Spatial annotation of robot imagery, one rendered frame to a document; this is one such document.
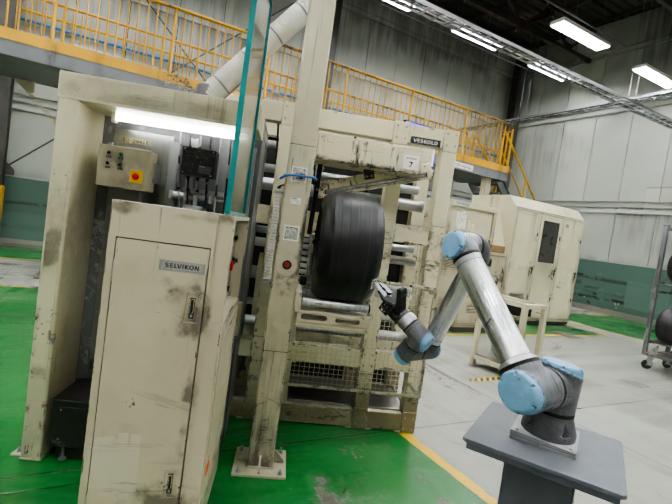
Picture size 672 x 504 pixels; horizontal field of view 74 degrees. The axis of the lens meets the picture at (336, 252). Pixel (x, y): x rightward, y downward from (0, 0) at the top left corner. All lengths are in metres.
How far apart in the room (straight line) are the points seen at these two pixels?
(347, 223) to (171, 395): 1.02
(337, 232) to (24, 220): 9.56
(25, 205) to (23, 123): 1.65
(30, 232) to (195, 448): 9.69
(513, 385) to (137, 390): 1.27
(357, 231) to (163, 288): 0.90
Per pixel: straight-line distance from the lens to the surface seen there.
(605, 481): 1.80
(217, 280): 1.55
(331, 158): 2.51
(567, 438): 1.90
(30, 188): 11.12
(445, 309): 2.09
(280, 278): 2.23
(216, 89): 2.62
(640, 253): 13.85
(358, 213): 2.09
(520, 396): 1.68
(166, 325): 1.61
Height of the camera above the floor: 1.27
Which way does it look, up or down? 3 degrees down
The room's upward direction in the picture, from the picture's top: 8 degrees clockwise
